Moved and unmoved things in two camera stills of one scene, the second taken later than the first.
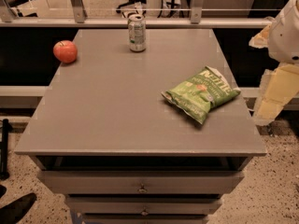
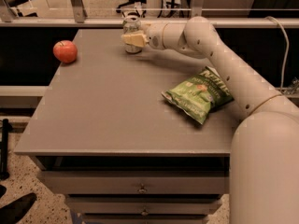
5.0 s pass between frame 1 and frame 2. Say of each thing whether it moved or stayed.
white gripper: moved
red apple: stayed
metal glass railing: stayed
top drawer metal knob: stayed
